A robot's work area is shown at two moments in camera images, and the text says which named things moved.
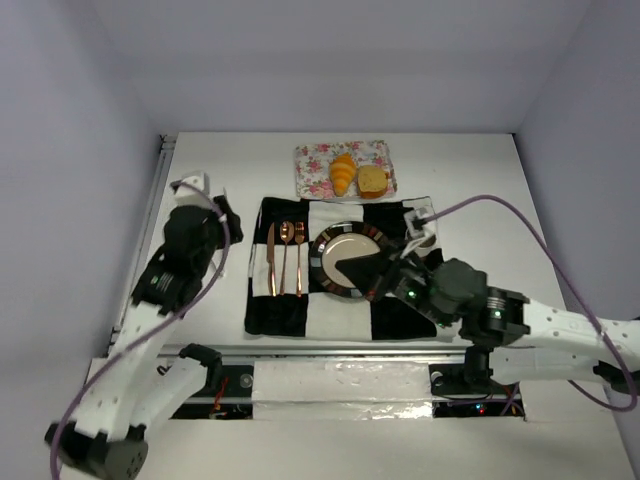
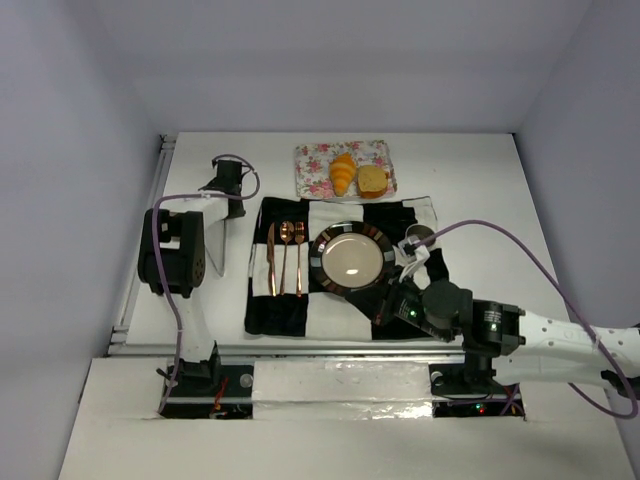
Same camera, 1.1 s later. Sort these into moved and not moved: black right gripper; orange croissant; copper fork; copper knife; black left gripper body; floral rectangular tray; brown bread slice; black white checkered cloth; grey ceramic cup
Moved: black left gripper body; black right gripper; grey ceramic cup
Not moved: copper fork; copper knife; floral rectangular tray; brown bread slice; black white checkered cloth; orange croissant
